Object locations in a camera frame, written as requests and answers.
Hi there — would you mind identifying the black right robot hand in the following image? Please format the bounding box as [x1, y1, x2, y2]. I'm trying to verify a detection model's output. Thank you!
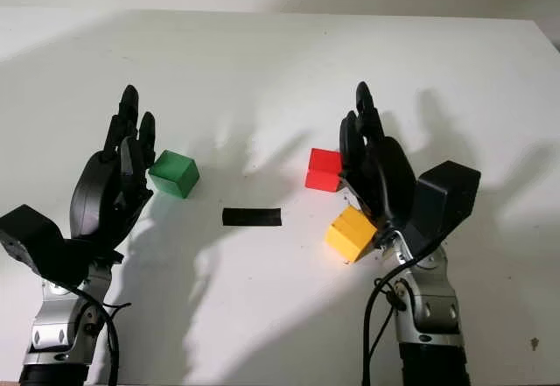
[339, 81, 417, 235]

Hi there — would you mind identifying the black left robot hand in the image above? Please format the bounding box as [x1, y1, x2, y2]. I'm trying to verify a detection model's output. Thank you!
[69, 84, 158, 267]

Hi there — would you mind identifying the red block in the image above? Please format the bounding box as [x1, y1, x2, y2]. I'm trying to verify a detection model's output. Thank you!
[304, 148, 344, 193]

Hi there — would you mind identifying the yellow block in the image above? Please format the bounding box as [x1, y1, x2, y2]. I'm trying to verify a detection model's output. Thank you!
[324, 205, 378, 265]

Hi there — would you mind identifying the green block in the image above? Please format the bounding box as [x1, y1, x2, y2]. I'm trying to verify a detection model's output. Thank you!
[147, 150, 201, 199]

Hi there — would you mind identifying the black square marker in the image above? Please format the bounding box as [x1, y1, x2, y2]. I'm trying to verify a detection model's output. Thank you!
[221, 207, 283, 228]

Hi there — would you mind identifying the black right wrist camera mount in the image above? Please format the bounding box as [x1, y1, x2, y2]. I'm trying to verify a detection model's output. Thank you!
[404, 161, 481, 261]

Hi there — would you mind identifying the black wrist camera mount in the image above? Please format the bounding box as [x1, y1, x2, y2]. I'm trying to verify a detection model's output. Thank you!
[404, 161, 481, 261]
[0, 204, 91, 290]

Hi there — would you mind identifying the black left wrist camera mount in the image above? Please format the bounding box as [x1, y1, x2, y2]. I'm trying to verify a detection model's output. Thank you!
[0, 204, 91, 290]

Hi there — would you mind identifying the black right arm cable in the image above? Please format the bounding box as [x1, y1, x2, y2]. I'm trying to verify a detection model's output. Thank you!
[360, 267, 409, 386]

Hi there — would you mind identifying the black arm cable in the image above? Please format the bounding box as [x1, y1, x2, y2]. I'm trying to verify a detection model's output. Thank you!
[360, 267, 409, 386]
[73, 284, 132, 386]

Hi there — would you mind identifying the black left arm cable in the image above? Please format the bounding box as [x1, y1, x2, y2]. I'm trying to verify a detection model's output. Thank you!
[73, 284, 132, 386]

